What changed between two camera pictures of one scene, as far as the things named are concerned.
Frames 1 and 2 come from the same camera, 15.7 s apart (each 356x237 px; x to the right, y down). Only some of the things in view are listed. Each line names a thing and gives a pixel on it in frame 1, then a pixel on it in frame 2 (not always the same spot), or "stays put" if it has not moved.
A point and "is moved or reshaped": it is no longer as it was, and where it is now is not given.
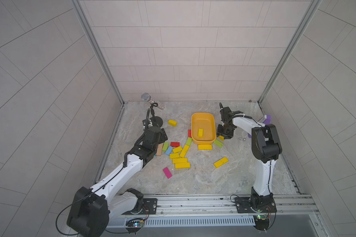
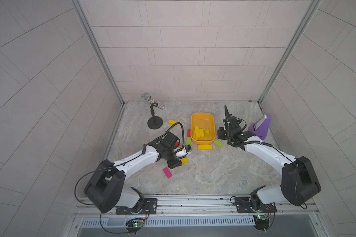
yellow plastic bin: (206, 121) stays put
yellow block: (173, 123) stays put
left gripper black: (161, 136) to (175, 163)
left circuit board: (134, 224) stays put
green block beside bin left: (189, 141) stays put
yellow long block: (200, 133) is moved or reshaped
